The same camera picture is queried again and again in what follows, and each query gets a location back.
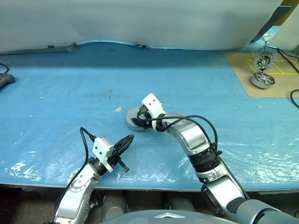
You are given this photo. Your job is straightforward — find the grey ribbed plastic bar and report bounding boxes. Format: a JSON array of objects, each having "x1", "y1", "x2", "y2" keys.
[{"x1": 27, "y1": 42, "x2": 78, "y2": 53}]

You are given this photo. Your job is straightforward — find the brown cardboard sheet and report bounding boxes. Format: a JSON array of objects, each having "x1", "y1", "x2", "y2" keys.
[{"x1": 224, "y1": 51, "x2": 299, "y2": 98}]

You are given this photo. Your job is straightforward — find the black handheld device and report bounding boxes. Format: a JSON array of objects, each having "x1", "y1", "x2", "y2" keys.
[{"x1": 0, "y1": 73, "x2": 15, "y2": 89}]

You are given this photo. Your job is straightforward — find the thin white wires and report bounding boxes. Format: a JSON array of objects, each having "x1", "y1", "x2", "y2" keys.
[{"x1": 258, "y1": 34, "x2": 274, "y2": 55}]

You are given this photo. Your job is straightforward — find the upright silver wheel part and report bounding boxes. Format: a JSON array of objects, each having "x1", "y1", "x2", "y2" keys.
[{"x1": 253, "y1": 52, "x2": 275, "y2": 71}]

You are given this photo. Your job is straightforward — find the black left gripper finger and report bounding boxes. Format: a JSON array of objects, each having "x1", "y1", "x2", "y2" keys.
[
  {"x1": 114, "y1": 134, "x2": 134, "y2": 151},
  {"x1": 117, "y1": 137, "x2": 135, "y2": 156}
]

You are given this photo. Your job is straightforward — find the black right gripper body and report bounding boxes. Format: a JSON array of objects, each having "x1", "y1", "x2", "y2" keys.
[{"x1": 142, "y1": 110, "x2": 155, "y2": 131}]

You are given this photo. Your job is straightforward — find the long black cable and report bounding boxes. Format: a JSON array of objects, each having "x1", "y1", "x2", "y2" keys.
[{"x1": 277, "y1": 47, "x2": 299, "y2": 73}]

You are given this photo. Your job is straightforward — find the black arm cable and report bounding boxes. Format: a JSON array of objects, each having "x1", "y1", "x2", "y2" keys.
[
  {"x1": 147, "y1": 115, "x2": 222, "y2": 156},
  {"x1": 55, "y1": 126, "x2": 97, "y2": 207}
]

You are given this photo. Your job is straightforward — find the white upright board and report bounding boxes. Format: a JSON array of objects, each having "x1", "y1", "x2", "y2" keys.
[{"x1": 269, "y1": 0, "x2": 299, "y2": 53}]

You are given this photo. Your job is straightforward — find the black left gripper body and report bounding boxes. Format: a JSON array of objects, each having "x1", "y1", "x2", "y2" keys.
[{"x1": 107, "y1": 145, "x2": 130, "y2": 173}]

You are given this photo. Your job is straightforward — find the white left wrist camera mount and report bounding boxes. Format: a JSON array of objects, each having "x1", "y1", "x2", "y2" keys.
[{"x1": 93, "y1": 137, "x2": 115, "y2": 173}]

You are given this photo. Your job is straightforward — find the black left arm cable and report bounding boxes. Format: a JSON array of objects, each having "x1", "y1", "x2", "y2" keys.
[{"x1": 55, "y1": 126, "x2": 97, "y2": 207}]

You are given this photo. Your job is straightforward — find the silver spoked rotor wheel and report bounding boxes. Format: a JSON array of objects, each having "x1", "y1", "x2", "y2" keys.
[{"x1": 125, "y1": 108, "x2": 153, "y2": 133}]

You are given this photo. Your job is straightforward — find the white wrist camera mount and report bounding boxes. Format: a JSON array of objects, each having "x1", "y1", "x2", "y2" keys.
[
  {"x1": 93, "y1": 137, "x2": 115, "y2": 173},
  {"x1": 141, "y1": 93, "x2": 167, "y2": 130}
]

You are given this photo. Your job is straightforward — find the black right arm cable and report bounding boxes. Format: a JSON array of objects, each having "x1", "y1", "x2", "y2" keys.
[{"x1": 147, "y1": 115, "x2": 222, "y2": 156}]

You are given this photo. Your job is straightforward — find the grey robot torso cover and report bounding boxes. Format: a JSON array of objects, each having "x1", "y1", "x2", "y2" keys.
[{"x1": 99, "y1": 208, "x2": 237, "y2": 224}]

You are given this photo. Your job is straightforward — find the dark grey rounded shape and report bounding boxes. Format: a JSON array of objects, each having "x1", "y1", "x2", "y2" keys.
[
  {"x1": 166, "y1": 196, "x2": 199, "y2": 212},
  {"x1": 97, "y1": 190, "x2": 129, "y2": 221}
]

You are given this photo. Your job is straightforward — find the white foam backdrop sheet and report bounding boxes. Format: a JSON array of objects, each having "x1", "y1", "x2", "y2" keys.
[{"x1": 0, "y1": 0, "x2": 285, "y2": 56}]

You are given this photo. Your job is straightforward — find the looped black cable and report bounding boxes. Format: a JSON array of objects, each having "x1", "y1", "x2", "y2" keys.
[{"x1": 290, "y1": 89, "x2": 299, "y2": 106}]

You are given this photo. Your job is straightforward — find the silver cylindrical motor housing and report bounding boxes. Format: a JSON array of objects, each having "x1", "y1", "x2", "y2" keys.
[{"x1": 250, "y1": 71, "x2": 277, "y2": 90}]

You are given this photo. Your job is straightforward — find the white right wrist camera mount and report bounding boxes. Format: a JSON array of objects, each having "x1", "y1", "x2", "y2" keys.
[{"x1": 141, "y1": 93, "x2": 167, "y2": 130}]

